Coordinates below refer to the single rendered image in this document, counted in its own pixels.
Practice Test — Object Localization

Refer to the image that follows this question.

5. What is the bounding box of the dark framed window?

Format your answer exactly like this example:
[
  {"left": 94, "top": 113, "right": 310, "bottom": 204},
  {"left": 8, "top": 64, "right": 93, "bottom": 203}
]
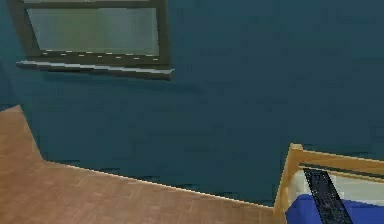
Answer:
[{"left": 9, "top": 0, "right": 176, "bottom": 81}]

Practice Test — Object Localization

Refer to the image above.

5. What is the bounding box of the wooden bed with blue blanket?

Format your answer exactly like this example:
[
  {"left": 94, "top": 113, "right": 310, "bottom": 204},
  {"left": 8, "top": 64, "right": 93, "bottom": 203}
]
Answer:
[{"left": 273, "top": 143, "right": 384, "bottom": 224}]

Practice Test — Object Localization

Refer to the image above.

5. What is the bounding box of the black remote control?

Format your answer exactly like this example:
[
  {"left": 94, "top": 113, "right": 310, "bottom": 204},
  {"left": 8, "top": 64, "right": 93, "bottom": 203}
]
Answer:
[{"left": 302, "top": 167, "right": 354, "bottom": 224}]

